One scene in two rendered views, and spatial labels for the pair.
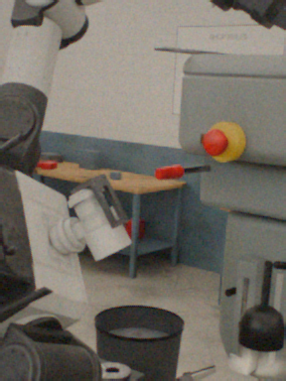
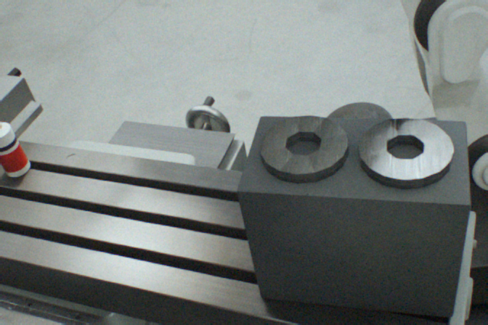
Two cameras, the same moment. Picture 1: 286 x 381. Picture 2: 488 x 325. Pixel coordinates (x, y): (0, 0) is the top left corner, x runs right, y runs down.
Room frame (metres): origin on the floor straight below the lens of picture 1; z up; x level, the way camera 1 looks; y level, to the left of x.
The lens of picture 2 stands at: (1.90, -0.09, 1.54)
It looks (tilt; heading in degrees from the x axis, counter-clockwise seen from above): 42 degrees down; 168
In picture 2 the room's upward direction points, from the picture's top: 12 degrees counter-clockwise
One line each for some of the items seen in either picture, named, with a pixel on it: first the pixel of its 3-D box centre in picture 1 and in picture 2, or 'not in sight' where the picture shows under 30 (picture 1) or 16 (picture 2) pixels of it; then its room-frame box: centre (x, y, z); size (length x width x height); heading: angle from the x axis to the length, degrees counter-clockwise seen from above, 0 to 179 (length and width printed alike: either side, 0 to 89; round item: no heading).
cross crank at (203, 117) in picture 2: not in sight; (202, 134); (0.78, 0.06, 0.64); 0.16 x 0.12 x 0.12; 141
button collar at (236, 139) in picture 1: (225, 141); not in sight; (0.99, -0.11, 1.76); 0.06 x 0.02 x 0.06; 51
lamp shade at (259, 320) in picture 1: (262, 324); not in sight; (0.95, -0.19, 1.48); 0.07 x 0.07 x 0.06
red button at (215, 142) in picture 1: (216, 142); not in sight; (0.97, -0.10, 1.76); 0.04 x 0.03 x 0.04; 51
